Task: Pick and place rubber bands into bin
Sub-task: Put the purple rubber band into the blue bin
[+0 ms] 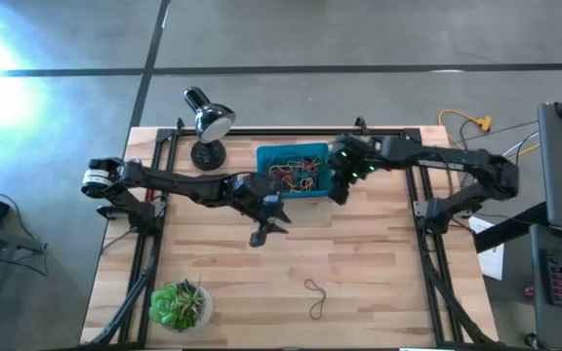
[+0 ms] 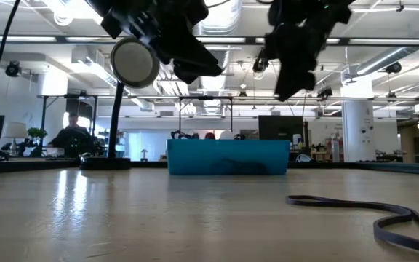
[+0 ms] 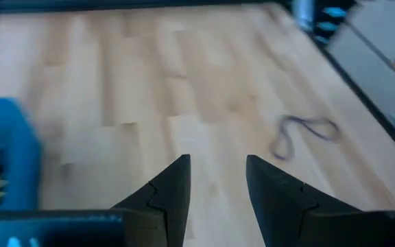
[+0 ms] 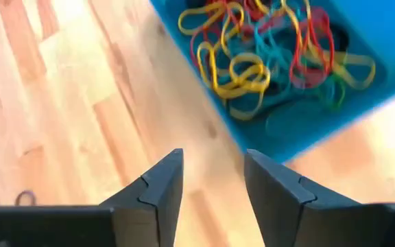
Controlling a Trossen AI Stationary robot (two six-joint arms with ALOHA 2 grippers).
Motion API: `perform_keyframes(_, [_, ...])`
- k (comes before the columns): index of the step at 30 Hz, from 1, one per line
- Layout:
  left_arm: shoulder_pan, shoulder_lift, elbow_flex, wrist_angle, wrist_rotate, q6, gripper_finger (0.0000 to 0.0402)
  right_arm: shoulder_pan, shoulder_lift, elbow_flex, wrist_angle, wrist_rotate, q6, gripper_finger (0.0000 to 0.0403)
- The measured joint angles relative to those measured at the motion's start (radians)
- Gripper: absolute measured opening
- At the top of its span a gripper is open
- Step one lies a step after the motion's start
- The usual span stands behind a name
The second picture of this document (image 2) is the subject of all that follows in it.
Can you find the person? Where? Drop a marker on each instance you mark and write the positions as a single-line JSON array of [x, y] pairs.
[[71, 138]]

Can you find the green background plant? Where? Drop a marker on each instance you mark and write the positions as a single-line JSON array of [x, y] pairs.
[[36, 132]]

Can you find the white shade table lamp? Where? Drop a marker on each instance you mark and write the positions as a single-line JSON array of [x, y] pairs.
[[15, 130]]

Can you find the white round column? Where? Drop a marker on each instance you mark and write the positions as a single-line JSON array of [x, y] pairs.
[[358, 131]]

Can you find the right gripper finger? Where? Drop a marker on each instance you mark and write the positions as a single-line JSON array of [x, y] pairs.
[[293, 51], [308, 81]]

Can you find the black aluminium table frame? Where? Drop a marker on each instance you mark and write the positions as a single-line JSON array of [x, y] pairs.
[[31, 165]]

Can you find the blue plastic bin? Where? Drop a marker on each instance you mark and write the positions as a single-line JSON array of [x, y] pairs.
[[195, 156]]

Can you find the black ceiling spotlight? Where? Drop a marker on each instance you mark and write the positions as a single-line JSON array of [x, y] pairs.
[[324, 92], [393, 68], [13, 69]]

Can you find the silver ventilation duct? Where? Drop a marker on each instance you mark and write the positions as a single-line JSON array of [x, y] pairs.
[[227, 22]]

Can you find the black desk lamp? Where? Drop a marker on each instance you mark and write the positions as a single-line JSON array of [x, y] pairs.
[[135, 62]]

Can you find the large black screen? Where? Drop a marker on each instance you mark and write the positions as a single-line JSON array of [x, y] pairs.
[[280, 127]]

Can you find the dark purple rubber band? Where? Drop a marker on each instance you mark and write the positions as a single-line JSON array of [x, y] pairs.
[[340, 202]]

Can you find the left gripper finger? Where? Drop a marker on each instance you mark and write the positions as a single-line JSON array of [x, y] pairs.
[[191, 58], [187, 76]]

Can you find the black hanging ceiling camera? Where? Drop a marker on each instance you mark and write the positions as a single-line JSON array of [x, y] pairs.
[[258, 66]]

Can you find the black background table frame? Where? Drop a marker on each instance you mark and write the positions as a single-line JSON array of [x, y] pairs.
[[67, 96], [206, 98]]

